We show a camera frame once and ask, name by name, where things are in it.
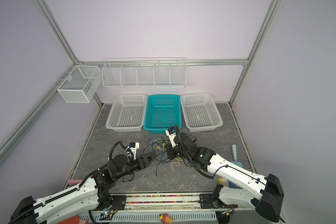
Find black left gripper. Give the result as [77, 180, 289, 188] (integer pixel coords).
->
[115, 153, 157, 180]

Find blue cable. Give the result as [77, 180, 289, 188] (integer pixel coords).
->
[151, 138, 171, 165]

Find yellow cable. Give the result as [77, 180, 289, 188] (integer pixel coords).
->
[149, 136, 183, 173]

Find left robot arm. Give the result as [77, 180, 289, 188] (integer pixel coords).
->
[9, 153, 157, 224]

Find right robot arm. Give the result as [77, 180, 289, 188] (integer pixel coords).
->
[166, 133, 285, 223]

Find teal plastic basket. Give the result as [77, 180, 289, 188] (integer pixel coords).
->
[143, 94, 182, 134]

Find white plastic basket right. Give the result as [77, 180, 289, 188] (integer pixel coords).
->
[180, 93, 223, 133]

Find white plastic basket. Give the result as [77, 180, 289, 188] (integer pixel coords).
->
[180, 93, 223, 133]
[105, 94, 148, 132]

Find white plastic basket left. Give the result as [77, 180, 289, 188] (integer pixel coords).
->
[105, 94, 148, 132]

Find red yellow toy figure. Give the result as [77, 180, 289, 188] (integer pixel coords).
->
[159, 214, 173, 224]

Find light blue scoop tool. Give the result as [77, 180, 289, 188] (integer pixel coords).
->
[231, 144, 243, 168]

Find pink object at edge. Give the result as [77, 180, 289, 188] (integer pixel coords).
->
[67, 179, 83, 185]

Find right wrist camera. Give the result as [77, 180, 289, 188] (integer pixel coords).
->
[165, 127, 179, 148]

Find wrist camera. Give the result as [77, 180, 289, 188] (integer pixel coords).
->
[165, 127, 179, 148]
[126, 142, 140, 161]

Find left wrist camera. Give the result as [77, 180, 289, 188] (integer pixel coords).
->
[126, 142, 140, 161]

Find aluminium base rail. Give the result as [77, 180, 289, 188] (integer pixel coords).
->
[50, 192, 241, 224]

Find white wire wall rack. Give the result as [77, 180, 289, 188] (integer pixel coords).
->
[101, 58, 187, 88]

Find white mesh wall box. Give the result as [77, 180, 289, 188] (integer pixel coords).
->
[57, 65, 102, 103]

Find aluminium frame post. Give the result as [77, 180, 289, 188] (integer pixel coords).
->
[229, 0, 283, 105]

